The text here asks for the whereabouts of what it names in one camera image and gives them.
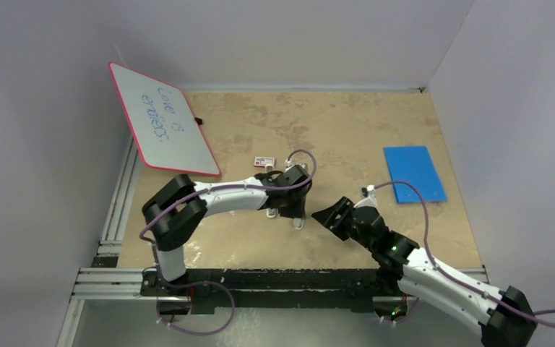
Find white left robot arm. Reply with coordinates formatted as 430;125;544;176
142;164;312;296

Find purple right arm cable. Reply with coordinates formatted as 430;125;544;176
372;180;555;333

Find red framed whiteboard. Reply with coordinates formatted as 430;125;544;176
108;62;221;176

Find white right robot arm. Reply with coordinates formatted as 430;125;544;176
311;197;537;346

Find white stapler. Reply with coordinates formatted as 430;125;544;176
264;164;278;219

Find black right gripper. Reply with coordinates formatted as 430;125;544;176
311;197;374;252

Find blue notebook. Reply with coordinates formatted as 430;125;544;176
383;146;447;202

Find aluminium frame rail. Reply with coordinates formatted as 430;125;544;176
74;268;477;302

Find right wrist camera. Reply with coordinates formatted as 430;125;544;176
356;185;378;208

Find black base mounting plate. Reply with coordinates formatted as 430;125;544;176
140;269;415;319

